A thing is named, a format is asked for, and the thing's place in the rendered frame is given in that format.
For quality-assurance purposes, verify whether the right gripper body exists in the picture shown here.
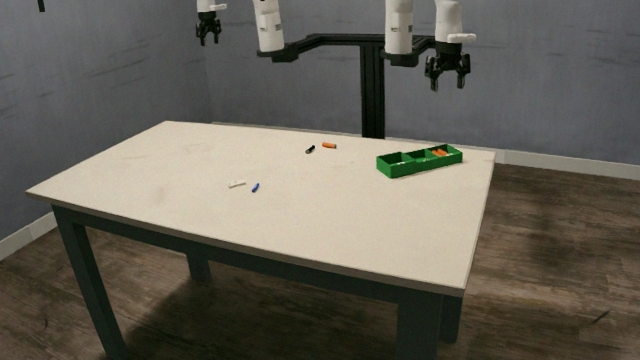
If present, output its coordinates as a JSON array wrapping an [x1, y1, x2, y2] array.
[[198, 11, 216, 32]]

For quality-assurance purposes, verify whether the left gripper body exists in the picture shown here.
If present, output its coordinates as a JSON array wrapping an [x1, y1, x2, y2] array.
[[435, 40, 462, 71]]

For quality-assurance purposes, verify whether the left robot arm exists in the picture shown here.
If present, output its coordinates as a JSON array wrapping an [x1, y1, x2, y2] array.
[[385, 0, 476, 54]]

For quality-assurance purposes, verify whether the green three-compartment tray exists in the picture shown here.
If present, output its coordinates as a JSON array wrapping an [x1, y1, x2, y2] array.
[[376, 144, 463, 179]]

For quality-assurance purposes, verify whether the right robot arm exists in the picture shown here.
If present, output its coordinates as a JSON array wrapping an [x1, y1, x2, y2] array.
[[197, 0, 284, 51]]

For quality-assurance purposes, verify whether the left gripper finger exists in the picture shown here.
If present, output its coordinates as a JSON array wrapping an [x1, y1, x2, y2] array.
[[453, 52, 471, 89], [424, 56, 450, 93]]

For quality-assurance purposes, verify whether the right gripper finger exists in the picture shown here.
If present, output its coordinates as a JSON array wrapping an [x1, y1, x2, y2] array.
[[211, 19, 222, 44], [196, 23, 211, 48]]

